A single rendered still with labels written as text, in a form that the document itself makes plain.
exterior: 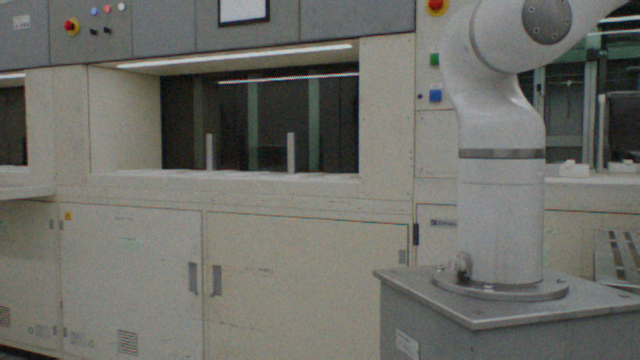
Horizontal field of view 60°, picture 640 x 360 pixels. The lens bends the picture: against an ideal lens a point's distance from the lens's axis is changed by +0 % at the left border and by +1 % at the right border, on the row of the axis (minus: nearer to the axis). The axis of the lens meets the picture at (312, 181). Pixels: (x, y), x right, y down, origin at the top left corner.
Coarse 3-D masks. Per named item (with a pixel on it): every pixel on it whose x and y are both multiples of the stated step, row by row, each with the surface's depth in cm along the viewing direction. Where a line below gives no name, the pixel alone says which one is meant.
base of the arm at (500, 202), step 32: (480, 160) 76; (512, 160) 74; (544, 160) 77; (480, 192) 76; (512, 192) 74; (544, 192) 78; (480, 224) 76; (512, 224) 75; (480, 256) 76; (512, 256) 75; (448, 288) 77; (480, 288) 74; (512, 288) 74; (544, 288) 74
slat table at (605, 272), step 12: (600, 228) 133; (612, 228) 132; (600, 240) 117; (612, 240) 120; (624, 240) 117; (636, 240) 117; (600, 252) 104; (612, 252) 104; (624, 252) 104; (600, 264) 94; (612, 264) 94; (624, 264) 94; (600, 276) 85; (612, 276) 85; (624, 276) 92; (636, 276) 85; (624, 288) 80; (636, 288) 79
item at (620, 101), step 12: (636, 72) 188; (612, 96) 179; (624, 96) 177; (636, 96) 175; (612, 108) 179; (624, 108) 177; (636, 108) 176; (612, 120) 179; (624, 120) 177; (636, 120) 176; (612, 132) 179; (624, 132) 178; (636, 132) 176; (612, 144) 179; (624, 144) 178; (636, 144) 176; (612, 156) 197
